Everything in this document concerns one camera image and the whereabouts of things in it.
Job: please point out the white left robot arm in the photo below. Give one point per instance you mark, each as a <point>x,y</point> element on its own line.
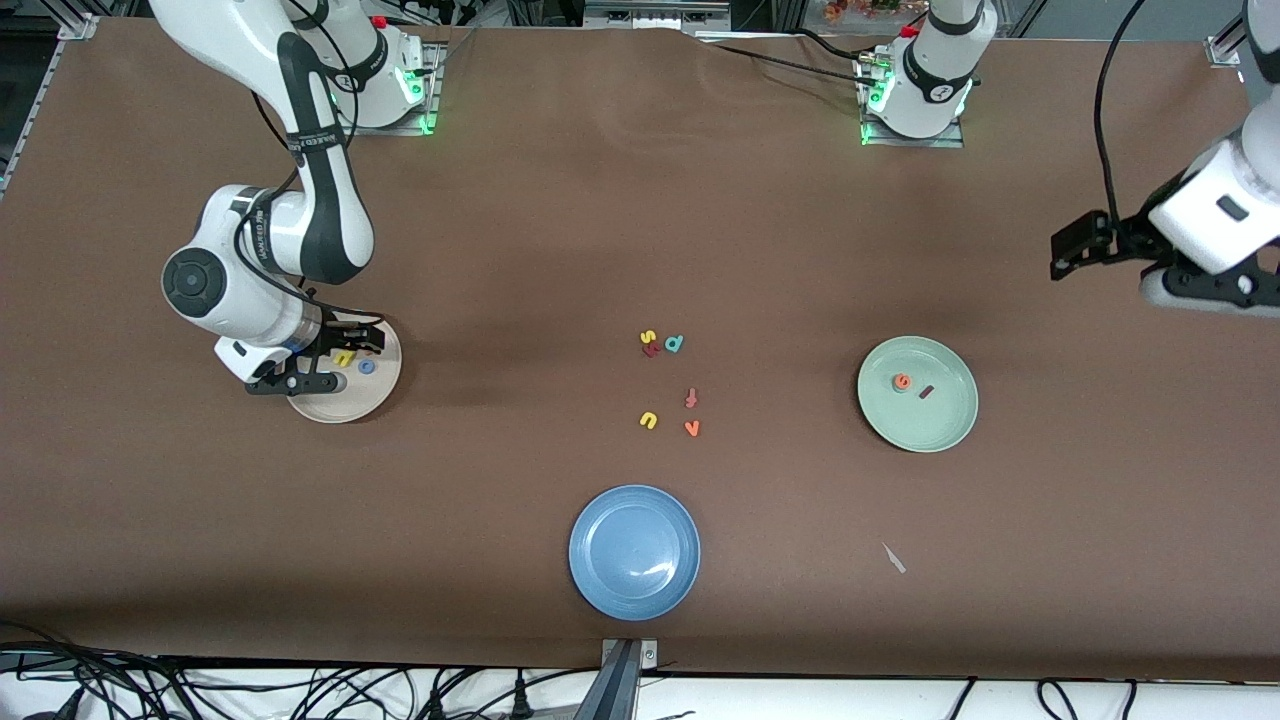
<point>935,80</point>

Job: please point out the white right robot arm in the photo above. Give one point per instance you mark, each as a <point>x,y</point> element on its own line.
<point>230,290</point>

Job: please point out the beige brown plate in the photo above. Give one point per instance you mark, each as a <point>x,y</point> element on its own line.
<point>350,402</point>

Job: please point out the light green plate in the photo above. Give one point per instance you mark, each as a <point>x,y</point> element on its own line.
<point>917,425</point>

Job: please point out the brown table cover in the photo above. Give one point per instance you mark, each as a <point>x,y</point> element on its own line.
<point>640,220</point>

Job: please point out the orange artificial flowers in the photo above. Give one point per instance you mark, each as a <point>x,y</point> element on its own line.
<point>860,8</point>

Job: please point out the blue plate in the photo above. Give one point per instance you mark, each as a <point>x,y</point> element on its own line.
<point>634,553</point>

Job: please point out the small white paper scrap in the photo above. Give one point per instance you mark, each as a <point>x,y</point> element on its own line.
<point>893,558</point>

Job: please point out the grey power strip box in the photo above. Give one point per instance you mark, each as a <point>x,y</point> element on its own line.
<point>655,12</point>

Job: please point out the aluminium frame corner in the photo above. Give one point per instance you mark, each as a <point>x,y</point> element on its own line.
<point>1225,45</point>
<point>78,25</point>

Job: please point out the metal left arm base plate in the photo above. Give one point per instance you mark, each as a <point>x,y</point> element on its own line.
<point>868,138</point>

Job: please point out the aluminium camera mount profile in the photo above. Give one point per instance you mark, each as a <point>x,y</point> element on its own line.
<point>620,690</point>

